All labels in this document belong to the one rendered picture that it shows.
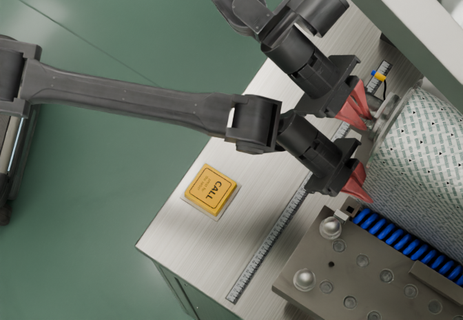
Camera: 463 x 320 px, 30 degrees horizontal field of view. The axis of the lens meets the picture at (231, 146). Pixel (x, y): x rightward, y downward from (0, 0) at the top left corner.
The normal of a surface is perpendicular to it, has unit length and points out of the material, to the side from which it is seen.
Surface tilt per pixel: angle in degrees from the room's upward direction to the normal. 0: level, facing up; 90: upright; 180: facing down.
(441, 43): 34
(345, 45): 0
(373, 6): 90
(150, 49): 0
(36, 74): 11
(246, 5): 16
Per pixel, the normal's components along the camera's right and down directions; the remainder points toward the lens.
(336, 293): -0.03, -0.31
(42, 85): 0.06, -0.12
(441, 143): -0.16, -0.11
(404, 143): -0.36, 0.23
